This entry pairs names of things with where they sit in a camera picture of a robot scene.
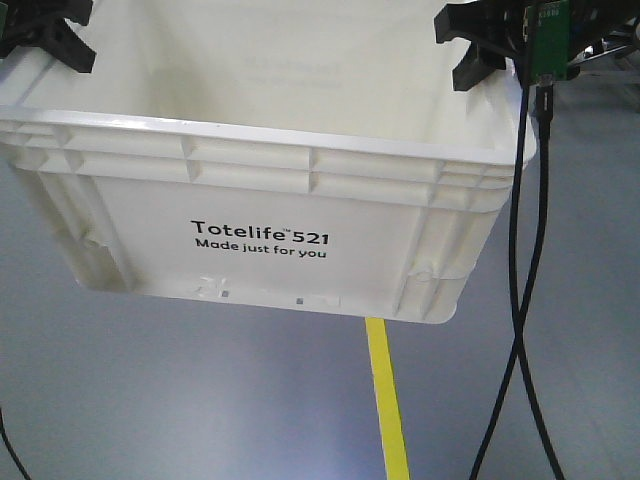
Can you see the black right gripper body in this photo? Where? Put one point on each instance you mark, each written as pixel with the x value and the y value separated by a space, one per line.
pixel 590 22

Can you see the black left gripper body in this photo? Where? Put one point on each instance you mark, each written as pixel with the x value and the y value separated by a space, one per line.
pixel 27 23

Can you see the white Totelife plastic crate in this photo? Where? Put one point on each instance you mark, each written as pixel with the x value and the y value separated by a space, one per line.
pixel 308 155

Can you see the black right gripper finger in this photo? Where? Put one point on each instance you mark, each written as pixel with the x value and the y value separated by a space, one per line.
pixel 476 65
pixel 474 21

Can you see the green right circuit board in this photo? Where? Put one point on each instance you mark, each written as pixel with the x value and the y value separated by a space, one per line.
pixel 551 42

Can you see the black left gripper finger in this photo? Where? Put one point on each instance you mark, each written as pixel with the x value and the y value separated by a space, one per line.
pixel 62 43
pixel 77 11

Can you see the yellow floor tape strip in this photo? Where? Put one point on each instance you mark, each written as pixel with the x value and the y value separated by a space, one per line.
pixel 387 403

